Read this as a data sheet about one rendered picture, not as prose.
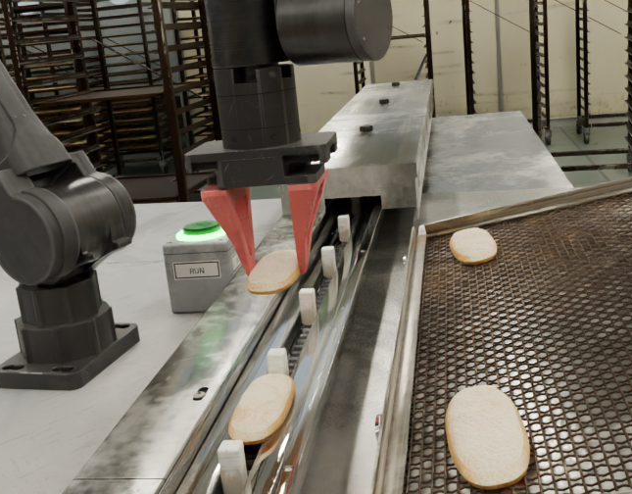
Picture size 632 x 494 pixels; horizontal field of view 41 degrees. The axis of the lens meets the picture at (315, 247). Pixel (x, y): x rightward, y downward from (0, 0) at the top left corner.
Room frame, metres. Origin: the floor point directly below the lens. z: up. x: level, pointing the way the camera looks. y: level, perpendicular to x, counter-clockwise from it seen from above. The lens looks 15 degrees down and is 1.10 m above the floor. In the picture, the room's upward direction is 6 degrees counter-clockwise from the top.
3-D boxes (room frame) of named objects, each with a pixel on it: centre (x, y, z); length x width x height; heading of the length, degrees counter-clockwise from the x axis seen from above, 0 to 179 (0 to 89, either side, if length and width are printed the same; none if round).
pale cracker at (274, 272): (0.61, 0.03, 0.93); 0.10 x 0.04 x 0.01; 170
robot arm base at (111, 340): (0.73, 0.24, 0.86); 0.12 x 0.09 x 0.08; 162
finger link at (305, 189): (0.61, 0.02, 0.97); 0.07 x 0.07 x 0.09; 80
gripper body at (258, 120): (0.61, 0.03, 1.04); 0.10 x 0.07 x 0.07; 80
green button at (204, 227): (0.87, 0.12, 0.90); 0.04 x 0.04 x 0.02
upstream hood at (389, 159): (1.67, -0.16, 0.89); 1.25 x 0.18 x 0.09; 170
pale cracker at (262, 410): (0.53, 0.05, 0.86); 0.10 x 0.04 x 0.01; 170
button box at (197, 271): (0.87, 0.12, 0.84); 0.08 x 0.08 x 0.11; 80
